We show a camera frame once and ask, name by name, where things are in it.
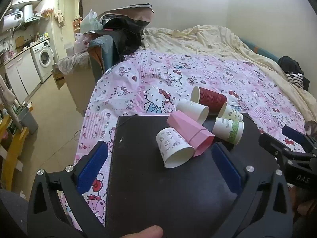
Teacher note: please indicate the white plastic bag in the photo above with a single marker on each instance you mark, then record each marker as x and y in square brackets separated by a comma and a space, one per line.
[90, 22]

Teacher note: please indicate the black garment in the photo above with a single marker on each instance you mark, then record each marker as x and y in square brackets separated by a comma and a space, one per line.
[291, 64]

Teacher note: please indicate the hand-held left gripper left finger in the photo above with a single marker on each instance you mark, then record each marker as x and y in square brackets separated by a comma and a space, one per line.
[92, 164]

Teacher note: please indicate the pink brown fabric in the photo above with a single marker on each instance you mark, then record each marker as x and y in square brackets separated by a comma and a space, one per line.
[133, 11]

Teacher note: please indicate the white cartoon cat print cup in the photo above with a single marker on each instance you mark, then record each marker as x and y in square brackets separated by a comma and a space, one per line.
[171, 143]

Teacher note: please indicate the grey tabby cat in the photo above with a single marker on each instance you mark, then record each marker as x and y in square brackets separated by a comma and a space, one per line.
[312, 129]

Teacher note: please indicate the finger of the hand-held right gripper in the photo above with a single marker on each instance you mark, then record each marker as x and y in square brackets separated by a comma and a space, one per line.
[272, 142]
[294, 133]

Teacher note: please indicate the dark grey cloth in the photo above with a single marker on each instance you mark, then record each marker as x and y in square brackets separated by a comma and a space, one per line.
[12, 215]

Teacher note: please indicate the blue jeans garment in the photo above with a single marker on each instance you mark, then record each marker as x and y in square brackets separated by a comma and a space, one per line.
[101, 52]

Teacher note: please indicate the person's right forearm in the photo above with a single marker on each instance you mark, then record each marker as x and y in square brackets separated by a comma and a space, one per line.
[305, 203]

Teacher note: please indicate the black board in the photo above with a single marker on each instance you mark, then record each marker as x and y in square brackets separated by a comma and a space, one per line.
[153, 193]

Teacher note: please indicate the yellow wooden chair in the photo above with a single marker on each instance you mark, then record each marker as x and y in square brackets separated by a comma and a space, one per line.
[11, 153]

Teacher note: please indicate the person's left hand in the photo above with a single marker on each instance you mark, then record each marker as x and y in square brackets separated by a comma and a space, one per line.
[146, 231]

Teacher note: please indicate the grey trash bin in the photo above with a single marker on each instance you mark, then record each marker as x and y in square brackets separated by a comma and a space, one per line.
[28, 120]

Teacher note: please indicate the range hood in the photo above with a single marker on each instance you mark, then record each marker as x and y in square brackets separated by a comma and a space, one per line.
[33, 19]

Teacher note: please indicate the floral cover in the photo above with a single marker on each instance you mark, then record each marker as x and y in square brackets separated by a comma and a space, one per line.
[73, 63]

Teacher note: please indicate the striped garment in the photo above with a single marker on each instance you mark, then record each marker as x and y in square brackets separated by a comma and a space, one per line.
[296, 78]

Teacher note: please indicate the pink hexagonal cup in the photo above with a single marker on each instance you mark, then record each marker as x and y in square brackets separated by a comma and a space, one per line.
[190, 131]

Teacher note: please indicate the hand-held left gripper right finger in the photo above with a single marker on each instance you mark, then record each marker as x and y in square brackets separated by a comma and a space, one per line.
[227, 168]

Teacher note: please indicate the beige cabinet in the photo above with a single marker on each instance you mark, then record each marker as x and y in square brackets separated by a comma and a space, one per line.
[76, 89]

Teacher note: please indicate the white cup green leaf print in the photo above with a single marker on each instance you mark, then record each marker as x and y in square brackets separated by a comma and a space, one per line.
[226, 129]

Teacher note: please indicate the white washing machine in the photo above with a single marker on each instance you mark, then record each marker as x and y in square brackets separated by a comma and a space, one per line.
[43, 57]

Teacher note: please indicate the pink plastic bag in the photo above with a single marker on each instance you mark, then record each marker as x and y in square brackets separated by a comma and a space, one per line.
[81, 42]

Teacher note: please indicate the small green cartoon print cup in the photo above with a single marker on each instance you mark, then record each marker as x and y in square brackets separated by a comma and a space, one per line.
[231, 114]

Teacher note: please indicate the white kitchen cabinets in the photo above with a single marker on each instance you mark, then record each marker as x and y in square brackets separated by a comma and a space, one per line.
[21, 74]

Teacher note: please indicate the pink cartoon print blanket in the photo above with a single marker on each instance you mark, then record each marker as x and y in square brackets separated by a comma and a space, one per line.
[153, 74]

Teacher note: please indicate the red ribbed paper cup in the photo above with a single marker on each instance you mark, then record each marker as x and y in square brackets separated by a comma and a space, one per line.
[213, 100]

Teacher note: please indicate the cream duvet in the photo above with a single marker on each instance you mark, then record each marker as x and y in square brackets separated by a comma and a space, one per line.
[210, 39]

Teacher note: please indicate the white water heater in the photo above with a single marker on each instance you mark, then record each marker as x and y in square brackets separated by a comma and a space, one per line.
[17, 16]

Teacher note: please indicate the black bag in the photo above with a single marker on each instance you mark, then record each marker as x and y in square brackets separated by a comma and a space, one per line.
[126, 34]

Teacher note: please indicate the teal bed frame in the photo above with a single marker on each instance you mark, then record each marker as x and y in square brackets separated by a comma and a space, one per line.
[260, 49]

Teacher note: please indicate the cardboard box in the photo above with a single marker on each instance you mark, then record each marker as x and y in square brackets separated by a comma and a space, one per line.
[57, 75]

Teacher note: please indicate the white paper cup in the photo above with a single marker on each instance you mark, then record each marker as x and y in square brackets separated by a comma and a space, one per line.
[188, 109]

